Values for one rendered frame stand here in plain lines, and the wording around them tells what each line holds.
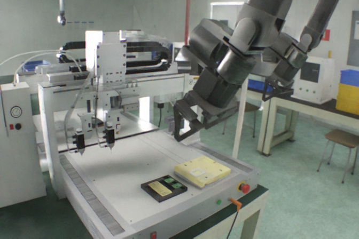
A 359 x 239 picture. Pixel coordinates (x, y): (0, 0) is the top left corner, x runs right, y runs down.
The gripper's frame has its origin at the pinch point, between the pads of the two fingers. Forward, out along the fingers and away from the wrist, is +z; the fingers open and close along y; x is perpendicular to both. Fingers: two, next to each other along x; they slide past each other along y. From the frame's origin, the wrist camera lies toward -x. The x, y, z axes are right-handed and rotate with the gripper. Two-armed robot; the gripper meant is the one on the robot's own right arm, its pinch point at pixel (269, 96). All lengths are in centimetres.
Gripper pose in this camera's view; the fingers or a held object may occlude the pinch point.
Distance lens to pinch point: 94.2
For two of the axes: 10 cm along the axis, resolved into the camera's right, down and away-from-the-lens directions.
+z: -4.2, 7.3, 5.4
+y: -6.4, 1.8, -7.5
